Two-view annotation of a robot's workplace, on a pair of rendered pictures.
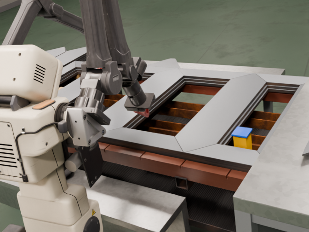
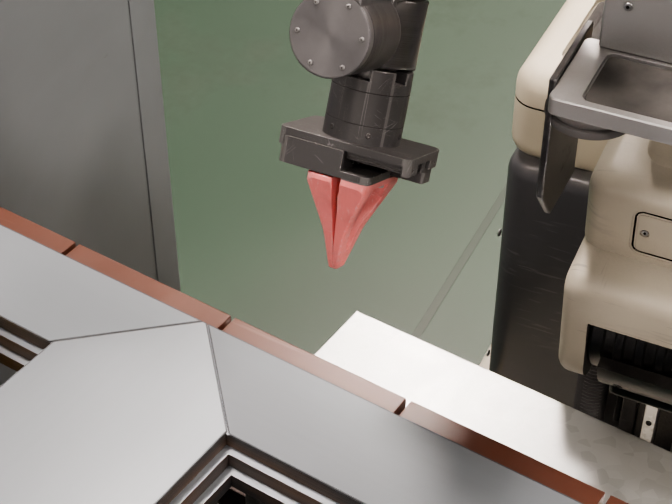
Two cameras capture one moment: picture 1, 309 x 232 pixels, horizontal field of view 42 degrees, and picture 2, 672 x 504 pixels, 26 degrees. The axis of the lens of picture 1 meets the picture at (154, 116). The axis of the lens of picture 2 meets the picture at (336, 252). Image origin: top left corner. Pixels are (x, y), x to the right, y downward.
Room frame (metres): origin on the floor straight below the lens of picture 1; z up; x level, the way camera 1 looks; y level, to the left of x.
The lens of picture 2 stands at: (2.16, -0.02, 1.69)
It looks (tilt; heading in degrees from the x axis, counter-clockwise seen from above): 40 degrees down; 177
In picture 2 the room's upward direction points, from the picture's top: straight up
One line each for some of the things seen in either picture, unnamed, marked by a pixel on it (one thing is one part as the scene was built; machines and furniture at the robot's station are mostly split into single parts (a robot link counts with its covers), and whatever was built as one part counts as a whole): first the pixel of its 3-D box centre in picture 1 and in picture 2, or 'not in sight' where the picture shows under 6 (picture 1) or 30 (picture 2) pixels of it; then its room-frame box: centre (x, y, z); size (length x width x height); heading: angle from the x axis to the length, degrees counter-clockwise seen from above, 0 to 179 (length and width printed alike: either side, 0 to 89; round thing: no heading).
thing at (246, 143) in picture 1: (243, 156); not in sight; (1.28, -0.31, 0.78); 0.05 x 0.05 x 0.19; 53
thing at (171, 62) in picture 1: (159, 66); not in sight; (2.42, -0.09, 0.77); 0.45 x 0.20 x 0.04; 53
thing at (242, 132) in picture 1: (242, 133); not in sight; (1.28, -0.31, 0.88); 0.06 x 0.06 x 0.02; 53
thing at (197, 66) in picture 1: (180, 73); not in sight; (2.34, -0.21, 0.73); 1.20 x 0.26 x 0.03; 53
